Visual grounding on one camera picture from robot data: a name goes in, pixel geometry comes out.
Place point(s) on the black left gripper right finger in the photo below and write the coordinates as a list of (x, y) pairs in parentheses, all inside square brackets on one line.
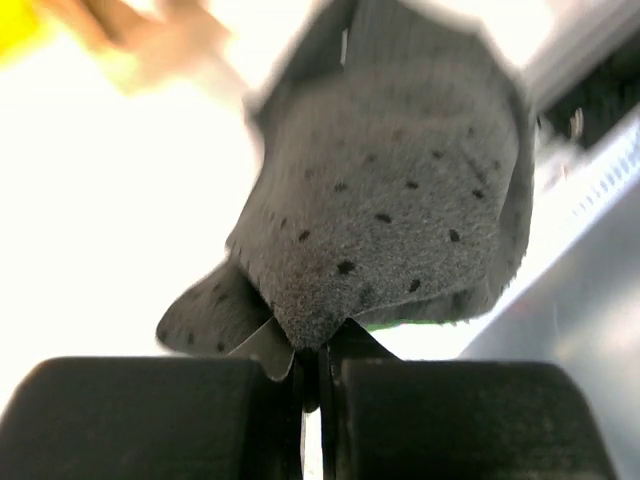
[(386, 418)]

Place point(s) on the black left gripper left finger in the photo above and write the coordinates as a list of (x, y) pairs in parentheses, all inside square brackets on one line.
[(236, 416)]

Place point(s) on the wooden clothes rack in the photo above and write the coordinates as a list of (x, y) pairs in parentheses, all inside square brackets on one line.
[(136, 51)]

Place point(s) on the aluminium mounting rail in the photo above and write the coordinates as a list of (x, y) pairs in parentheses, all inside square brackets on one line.
[(580, 306)]

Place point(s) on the grey polka dot skirt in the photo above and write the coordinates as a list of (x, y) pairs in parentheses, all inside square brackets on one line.
[(397, 184)]

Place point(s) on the yellow plastic tray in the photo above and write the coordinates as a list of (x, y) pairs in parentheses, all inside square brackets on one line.
[(26, 29)]

